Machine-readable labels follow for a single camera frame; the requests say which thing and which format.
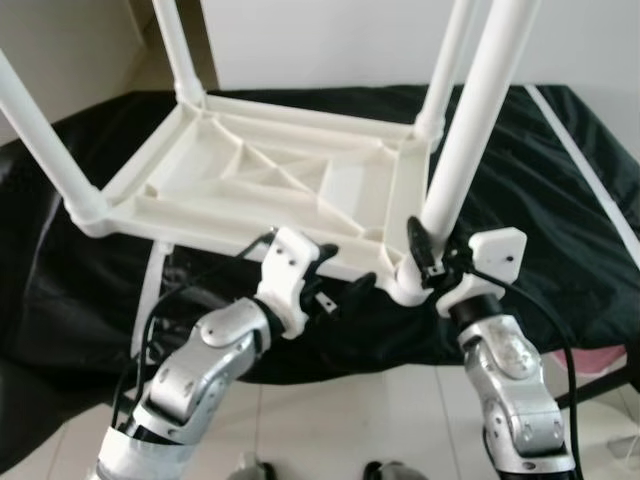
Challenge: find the grey right robot foot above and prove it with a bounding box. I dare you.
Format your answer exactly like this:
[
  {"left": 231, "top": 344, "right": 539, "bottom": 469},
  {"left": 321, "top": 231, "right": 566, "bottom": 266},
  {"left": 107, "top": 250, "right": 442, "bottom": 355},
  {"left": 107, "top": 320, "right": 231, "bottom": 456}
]
[{"left": 362, "top": 460, "right": 427, "bottom": 480}]

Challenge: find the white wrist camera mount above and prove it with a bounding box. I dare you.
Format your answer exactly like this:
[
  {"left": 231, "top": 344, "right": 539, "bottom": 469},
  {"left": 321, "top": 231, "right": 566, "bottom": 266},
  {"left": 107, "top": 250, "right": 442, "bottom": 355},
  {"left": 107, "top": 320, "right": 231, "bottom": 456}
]
[
  {"left": 435, "top": 228, "right": 528, "bottom": 319},
  {"left": 255, "top": 227, "right": 324, "bottom": 338}
]

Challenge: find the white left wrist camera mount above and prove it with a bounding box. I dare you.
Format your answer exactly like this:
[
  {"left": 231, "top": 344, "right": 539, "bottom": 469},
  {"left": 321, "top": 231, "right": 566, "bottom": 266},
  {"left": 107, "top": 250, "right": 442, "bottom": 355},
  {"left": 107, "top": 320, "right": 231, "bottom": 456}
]
[{"left": 255, "top": 227, "right": 324, "bottom": 338}]

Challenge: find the white standing fan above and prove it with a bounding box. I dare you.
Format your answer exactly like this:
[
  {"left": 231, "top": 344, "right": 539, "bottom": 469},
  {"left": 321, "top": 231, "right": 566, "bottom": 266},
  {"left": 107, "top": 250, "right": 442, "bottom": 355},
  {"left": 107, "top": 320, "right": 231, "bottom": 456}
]
[{"left": 575, "top": 395, "right": 640, "bottom": 473}]

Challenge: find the grey tape strip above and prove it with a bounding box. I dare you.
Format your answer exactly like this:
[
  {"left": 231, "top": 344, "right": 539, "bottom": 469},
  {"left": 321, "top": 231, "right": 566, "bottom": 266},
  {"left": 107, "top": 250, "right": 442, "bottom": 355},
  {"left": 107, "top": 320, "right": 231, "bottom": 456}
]
[
  {"left": 130, "top": 240, "right": 174, "bottom": 357},
  {"left": 525, "top": 85, "right": 640, "bottom": 267}
]

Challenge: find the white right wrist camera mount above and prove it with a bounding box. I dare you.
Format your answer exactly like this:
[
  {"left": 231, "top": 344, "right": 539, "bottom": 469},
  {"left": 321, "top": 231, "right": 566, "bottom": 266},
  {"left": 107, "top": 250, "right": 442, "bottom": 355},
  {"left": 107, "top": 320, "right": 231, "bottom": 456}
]
[{"left": 435, "top": 228, "right": 528, "bottom": 319}]

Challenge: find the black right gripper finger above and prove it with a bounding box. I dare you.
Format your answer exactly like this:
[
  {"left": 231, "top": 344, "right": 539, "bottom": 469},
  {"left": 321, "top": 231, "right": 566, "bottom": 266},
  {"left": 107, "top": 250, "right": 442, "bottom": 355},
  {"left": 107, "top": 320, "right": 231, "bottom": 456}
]
[{"left": 405, "top": 217, "right": 438, "bottom": 277}]

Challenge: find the black metal table frame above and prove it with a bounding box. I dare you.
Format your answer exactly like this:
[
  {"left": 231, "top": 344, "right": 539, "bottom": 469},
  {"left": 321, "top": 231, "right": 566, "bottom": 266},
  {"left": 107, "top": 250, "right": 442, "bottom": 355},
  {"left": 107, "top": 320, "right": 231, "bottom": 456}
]
[{"left": 555, "top": 368, "right": 640, "bottom": 413}]

